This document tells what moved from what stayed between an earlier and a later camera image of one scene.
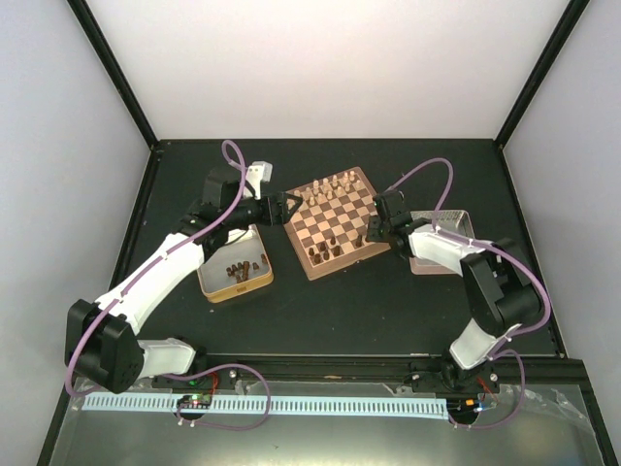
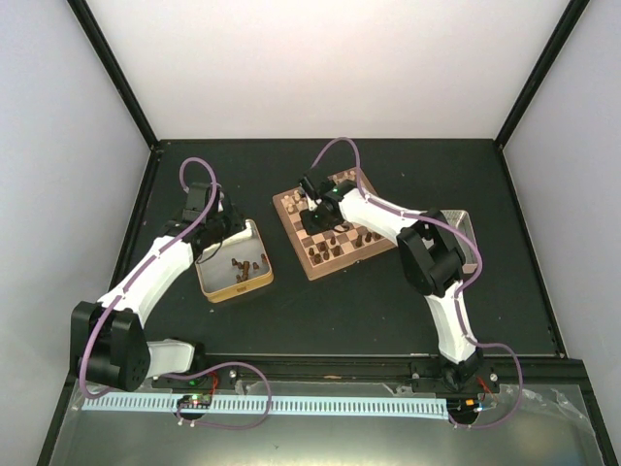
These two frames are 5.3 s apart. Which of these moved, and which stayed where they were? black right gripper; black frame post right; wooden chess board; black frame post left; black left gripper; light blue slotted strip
Moved: black right gripper; black left gripper
Stayed: wooden chess board; light blue slotted strip; black frame post right; black frame post left
